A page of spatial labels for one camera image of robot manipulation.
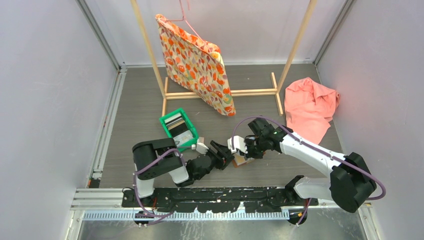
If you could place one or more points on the aluminium frame rail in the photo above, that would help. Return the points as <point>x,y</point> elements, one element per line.
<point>106,204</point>

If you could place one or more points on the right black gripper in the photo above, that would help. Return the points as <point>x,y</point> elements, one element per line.
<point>249,153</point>

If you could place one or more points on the pink crumpled cloth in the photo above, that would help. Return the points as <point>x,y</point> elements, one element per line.
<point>309,108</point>

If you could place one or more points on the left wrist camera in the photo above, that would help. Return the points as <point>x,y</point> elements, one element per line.
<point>200,146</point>

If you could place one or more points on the pink wire hanger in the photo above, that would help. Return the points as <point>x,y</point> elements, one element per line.
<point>199,22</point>

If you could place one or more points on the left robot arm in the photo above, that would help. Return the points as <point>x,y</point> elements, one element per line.
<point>155,158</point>

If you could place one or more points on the wooden clothes rack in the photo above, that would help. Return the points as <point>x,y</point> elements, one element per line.
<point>173,91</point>

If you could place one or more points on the green plastic card bin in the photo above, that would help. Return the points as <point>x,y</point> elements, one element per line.
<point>189,123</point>

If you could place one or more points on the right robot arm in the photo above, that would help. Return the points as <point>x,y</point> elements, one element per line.
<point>347,180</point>

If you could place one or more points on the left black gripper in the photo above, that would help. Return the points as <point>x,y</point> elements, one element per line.
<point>223,156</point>

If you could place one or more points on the brown leather card holder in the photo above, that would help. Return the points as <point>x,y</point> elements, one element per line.
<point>239,161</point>

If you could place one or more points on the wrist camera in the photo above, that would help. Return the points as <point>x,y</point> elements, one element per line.
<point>200,146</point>
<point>237,145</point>

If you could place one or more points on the floral fabric bag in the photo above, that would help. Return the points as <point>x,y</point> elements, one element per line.
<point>197,70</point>

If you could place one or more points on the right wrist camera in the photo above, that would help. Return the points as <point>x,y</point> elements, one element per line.
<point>237,145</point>

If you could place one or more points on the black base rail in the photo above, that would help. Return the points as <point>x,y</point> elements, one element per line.
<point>267,199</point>

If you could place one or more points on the stack of credit cards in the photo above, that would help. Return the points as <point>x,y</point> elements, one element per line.
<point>178,129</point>

